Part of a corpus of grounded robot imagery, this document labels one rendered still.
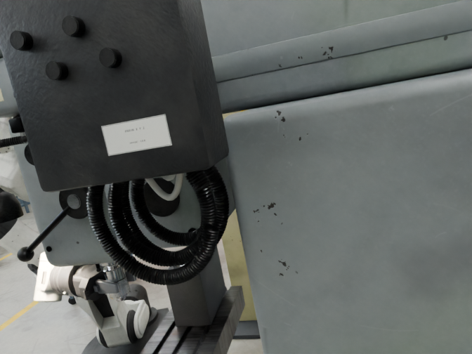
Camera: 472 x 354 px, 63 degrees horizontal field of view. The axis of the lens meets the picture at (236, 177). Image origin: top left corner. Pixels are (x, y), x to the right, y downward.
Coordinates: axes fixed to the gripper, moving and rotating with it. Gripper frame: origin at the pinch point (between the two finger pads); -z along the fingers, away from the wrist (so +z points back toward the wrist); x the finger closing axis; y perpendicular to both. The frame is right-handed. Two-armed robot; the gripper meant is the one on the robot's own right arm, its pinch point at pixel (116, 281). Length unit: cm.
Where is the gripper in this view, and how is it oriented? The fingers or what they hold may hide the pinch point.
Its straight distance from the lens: 94.3
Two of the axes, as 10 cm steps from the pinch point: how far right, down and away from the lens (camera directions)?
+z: -8.8, 0.6, 4.8
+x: 4.5, -2.5, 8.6
